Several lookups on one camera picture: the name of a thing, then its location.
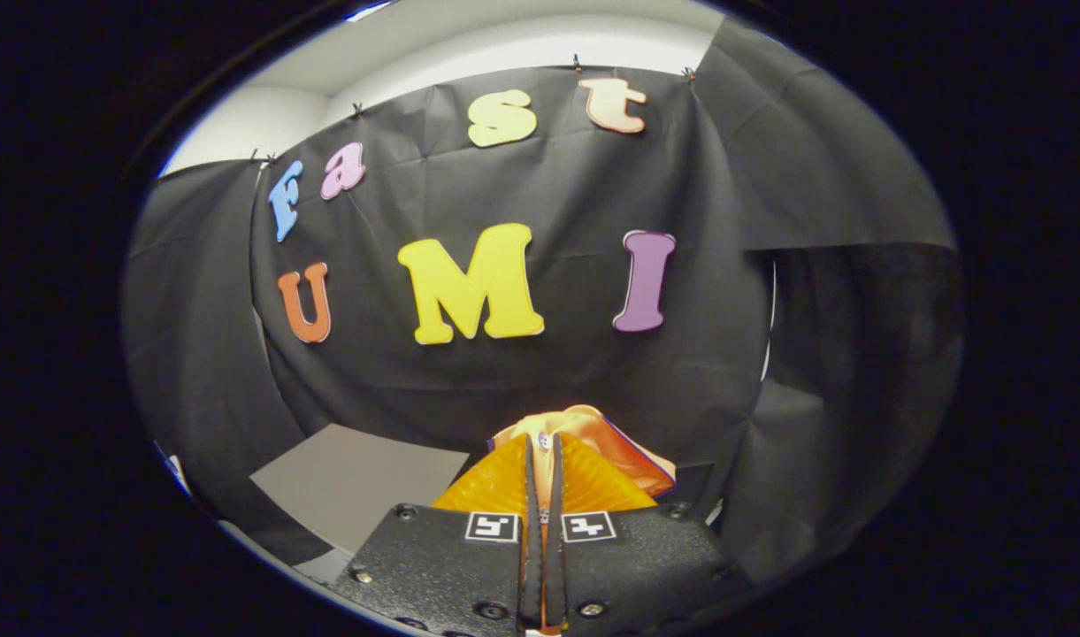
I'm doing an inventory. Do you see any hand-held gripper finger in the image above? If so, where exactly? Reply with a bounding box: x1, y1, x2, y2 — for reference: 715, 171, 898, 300
332, 432, 545, 637
544, 432, 753, 637

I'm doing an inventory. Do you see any orange yellow polo shirt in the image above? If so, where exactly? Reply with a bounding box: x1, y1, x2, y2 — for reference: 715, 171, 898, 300
489, 404, 678, 633

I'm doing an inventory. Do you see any dark washing machine lid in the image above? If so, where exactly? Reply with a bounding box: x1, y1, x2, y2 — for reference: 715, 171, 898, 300
674, 460, 717, 514

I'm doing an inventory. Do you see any grey cabinet with dark top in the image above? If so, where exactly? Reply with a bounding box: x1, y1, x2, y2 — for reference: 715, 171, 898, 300
249, 423, 471, 585

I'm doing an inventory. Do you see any black backdrop cloth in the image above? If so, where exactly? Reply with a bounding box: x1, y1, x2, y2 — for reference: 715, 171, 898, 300
119, 18, 963, 585

